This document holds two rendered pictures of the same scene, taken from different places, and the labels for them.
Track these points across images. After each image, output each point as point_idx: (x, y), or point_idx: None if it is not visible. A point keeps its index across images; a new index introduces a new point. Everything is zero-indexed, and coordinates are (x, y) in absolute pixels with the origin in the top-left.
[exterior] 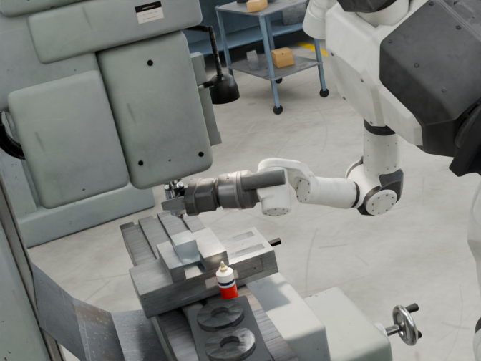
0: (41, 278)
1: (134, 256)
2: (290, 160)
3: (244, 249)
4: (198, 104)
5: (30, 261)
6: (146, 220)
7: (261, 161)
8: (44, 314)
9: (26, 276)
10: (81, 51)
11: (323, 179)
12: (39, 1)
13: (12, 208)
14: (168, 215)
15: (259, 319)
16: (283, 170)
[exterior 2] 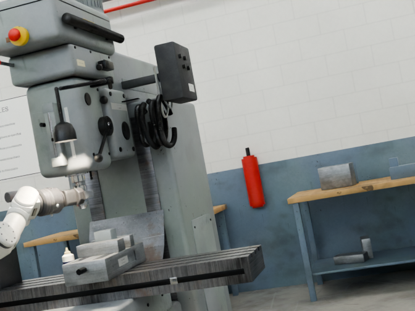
0: (150, 218)
1: (194, 254)
2: (16, 193)
3: (83, 259)
4: (33, 134)
5: (157, 207)
6: (247, 249)
7: (31, 187)
8: (106, 224)
9: (115, 202)
10: None
11: (6, 217)
12: None
13: (166, 174)
14: (239, 253)
15: (37, 286)
16: (6, 192)
